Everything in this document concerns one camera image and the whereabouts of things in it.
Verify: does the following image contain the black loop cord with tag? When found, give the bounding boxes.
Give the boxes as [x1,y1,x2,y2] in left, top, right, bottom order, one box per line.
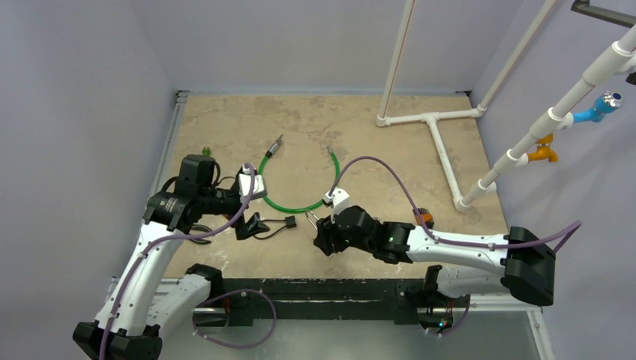
[253,215,298,242]

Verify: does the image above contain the green cable lock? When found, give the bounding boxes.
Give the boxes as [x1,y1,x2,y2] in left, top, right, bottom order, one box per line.
[258,134,342,215]

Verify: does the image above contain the brass padlock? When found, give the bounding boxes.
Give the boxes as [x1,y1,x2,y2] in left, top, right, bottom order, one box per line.
[304,210,320,231]

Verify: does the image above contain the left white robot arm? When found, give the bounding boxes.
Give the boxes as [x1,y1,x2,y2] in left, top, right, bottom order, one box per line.
[73,154,267,359]

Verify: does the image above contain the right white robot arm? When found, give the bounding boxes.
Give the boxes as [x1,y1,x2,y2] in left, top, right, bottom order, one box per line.
[313,205,556,307]

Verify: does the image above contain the orange black brush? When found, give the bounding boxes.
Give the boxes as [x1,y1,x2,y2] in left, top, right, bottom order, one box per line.
[413,208,434,229]

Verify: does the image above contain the orange tap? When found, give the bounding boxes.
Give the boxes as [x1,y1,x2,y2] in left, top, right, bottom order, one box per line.
[527,133,559,163]

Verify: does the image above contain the blue tap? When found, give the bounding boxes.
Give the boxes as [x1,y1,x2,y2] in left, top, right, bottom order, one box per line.
[573,91,624,124]

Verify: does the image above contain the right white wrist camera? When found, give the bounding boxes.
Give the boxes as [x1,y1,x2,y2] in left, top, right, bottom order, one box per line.
[322,187,352,216]

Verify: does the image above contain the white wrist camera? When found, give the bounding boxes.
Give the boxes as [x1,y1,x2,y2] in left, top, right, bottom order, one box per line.
[238,163,268,203]
[322,187,352,216]

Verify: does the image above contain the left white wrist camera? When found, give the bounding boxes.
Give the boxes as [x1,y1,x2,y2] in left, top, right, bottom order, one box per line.
[238,163,268,203]

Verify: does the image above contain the black handled pliers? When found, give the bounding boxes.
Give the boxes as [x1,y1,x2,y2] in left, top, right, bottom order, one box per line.
[190,223,212,245]

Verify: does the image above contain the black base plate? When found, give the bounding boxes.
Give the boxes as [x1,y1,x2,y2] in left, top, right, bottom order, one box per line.
[198,277,470,328]

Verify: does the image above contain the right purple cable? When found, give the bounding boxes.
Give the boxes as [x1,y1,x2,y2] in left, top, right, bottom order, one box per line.
[328,156,584,254]

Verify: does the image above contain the white pvc pipe frame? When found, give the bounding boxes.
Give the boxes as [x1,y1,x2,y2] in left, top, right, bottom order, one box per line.
[376,1,635,212]

